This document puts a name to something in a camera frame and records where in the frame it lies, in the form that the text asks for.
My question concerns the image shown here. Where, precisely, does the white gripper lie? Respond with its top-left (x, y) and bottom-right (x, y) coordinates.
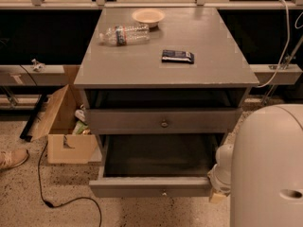
top-left (207, 164), bottom-right (231, 203)

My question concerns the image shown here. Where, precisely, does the grey drawer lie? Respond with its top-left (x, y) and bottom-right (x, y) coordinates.
top-left (85, 108), bottom-right (242, 134)
top-left (90, 133), bottom-right (224, 198)

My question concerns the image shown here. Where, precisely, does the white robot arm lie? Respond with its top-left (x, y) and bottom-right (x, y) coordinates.
top-left (208, 104), bottom-right (303, 227)

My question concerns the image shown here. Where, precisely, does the grey top drawer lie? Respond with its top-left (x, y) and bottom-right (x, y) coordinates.
top-left (85, 108), bottom-right (242, 134)

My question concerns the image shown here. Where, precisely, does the grey drawer cabinet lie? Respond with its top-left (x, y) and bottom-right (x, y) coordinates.
top-left (73, 7), bottom-right (260, 137)

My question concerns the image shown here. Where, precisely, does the open cardboard box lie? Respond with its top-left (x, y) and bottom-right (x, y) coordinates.
top-left (30, 65), bottom-right (98, 165)

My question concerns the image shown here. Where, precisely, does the dark blue snack packet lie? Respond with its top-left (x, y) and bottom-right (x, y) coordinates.
top-left (162, 50), bottom-right (195, 64)

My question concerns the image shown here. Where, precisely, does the green packet in box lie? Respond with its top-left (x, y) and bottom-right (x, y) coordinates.
top-left (72, 120), bottom-right (88, 134)

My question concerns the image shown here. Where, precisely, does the white bottle in box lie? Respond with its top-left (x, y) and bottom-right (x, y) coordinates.
top-left (75, 110), bottom-right (85, 122)

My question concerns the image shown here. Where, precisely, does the clear plastic water bottle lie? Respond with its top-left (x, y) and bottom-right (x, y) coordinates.
top-left (99, 24), bottom-right (150, 46)

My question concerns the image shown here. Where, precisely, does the white bowl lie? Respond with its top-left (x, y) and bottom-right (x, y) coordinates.
top-left (132, 9), bottom-right (165, 28)

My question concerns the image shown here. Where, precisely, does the tan shoe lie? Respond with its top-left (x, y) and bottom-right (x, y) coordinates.
top-left (0, 148), bottom-right (29, 169)

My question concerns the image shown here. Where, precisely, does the small clear object on ledge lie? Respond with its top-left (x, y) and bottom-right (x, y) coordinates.
top-left (31, 59), bottom-right (45, 72)

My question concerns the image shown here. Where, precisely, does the white hanging cable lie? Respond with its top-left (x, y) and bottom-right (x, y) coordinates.
top-left (254, 0), bottom-right (292, 89)

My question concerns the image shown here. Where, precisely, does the black floor cable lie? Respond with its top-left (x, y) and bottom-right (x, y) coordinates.
top-left (0, 38), bottom-right (103, 227)

